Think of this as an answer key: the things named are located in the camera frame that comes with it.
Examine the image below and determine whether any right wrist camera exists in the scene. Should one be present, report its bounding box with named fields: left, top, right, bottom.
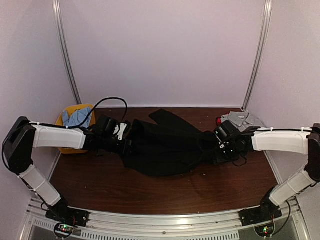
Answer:
left=214, top=120, right=240, bottom=149

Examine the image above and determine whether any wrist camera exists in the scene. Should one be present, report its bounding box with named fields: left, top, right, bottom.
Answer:
left=214, top=120, right=240, bottom=149
left=94, top=115, right=131, bottom=141

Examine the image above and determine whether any grey shirt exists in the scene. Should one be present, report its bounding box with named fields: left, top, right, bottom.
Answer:
left=221, top=111, right=265, bottom=132

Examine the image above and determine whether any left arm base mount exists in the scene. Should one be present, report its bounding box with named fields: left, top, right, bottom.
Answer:
left=39, top=195, right=89, bottom=240

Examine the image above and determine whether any front aluminium rail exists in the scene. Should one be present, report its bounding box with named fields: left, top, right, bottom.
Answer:
left=24, top=196, right=313, bottom=240

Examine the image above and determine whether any left aluminium frame post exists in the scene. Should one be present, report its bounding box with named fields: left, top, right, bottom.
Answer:
left=52, top=0, right=82, bottom=105

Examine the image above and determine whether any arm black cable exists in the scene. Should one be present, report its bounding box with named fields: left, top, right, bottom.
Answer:
left=198, top=137, right=248, bottom=168
left=64, top=97, right=129, bottom=131

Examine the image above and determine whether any black printed folded shirt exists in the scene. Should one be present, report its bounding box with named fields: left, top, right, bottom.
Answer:
left=216, top=117, right=222, bottom=126

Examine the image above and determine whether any right aluminium frame post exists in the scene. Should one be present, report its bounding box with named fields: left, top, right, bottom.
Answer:
left=241, top=0, right=273, bottom=112

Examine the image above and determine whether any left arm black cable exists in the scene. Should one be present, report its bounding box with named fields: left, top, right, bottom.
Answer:
left=64, top=97, right=129, bottom=131

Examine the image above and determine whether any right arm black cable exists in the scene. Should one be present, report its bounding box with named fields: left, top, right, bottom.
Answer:
left=198, top=137, right=248, bottom=168

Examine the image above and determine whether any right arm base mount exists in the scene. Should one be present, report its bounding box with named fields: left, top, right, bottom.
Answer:
left=238, top=192, right=283, bottom=238

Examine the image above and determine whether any yellow plastic basket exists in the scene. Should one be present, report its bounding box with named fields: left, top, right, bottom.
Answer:
left=55, top=104, right=96, bottom=155

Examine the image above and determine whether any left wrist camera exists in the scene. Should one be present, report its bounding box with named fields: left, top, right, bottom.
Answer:
left=94, top=115, right=131, bottom=141

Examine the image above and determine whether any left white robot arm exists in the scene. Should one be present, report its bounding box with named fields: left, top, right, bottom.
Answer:
left=1, top=116, right=132, bottom=222

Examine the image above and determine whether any aluminium frame post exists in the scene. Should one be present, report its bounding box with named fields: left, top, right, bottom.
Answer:
left=241, top=0, right=273, bottom=112
left=52, top=0, right=82, bottom=105

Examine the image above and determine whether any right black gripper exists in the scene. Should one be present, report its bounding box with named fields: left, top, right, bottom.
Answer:
left=211, top=143, right=240, bottom=165

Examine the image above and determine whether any black long sleeve shirt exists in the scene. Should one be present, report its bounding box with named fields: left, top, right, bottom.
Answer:
left=121, top=109, right=219, bottom=177

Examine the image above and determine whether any light blue shirt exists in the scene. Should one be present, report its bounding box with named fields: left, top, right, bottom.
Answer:
left=62, top=106, right=92, bottom=128

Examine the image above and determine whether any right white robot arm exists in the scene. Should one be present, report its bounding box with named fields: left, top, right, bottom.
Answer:
left=214, top=120, right=320, bottom=221

